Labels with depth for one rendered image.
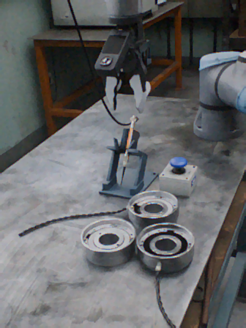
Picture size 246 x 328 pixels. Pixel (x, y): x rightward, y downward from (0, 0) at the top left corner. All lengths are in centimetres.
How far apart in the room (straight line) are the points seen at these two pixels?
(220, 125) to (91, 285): 66
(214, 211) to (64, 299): 38
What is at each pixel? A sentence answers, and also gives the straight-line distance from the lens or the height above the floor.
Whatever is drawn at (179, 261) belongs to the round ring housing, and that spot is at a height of 83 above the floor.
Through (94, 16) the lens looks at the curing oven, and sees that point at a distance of 312.
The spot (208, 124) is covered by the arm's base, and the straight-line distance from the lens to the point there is 129.
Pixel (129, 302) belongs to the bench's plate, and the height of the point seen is 80.
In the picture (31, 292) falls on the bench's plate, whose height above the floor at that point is 80.
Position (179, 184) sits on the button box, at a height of 83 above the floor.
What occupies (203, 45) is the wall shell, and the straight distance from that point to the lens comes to 494.
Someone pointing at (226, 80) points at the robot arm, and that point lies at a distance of 119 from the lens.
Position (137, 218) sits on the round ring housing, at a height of 83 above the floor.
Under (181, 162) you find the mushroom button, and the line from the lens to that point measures 101.
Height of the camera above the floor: 134
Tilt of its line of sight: 27 degrees down
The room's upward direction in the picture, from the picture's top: 5 degrees counter-clockwise
